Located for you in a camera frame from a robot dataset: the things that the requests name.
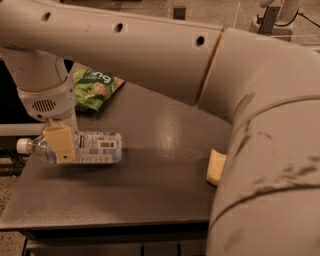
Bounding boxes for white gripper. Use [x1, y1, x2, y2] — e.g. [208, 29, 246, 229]
[17, 78, 76, 163]

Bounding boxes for yellow sponge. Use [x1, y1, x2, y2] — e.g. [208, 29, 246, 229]
[206, 150, 227, 186]

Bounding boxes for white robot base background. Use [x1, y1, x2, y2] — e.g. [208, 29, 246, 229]
[249, 0, 302, 36]

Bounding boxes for blue plastic water bottle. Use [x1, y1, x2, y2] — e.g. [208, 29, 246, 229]
[16, 131, 122, 164]

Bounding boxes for right metal barrier bracket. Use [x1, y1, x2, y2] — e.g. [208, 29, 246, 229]
[258, 4, 280, 35]

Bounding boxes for middle metal barrier bracket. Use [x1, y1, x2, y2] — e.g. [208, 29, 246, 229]
[173, 7, 186, 20]

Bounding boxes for green snack bag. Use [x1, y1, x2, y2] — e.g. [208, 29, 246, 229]
[71, 64, 125, 112]

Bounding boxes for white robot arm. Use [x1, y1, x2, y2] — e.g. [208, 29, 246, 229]
[0, 0, 320, 256]

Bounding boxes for metal barrier bracket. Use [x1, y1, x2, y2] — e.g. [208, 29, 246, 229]
[258, 4, 280, 35]
[173, 7, 186, 20]

